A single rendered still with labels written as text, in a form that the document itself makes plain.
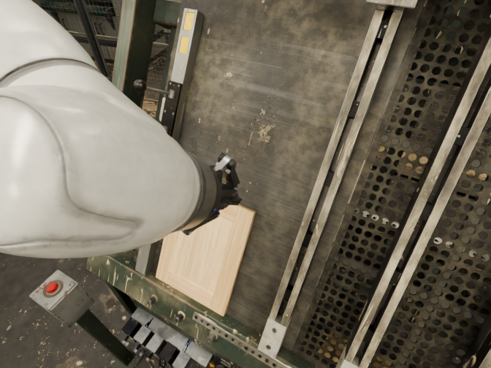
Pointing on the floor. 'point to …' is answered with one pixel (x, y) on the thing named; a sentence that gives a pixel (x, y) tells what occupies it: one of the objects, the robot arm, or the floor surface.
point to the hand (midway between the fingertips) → (229, 197)
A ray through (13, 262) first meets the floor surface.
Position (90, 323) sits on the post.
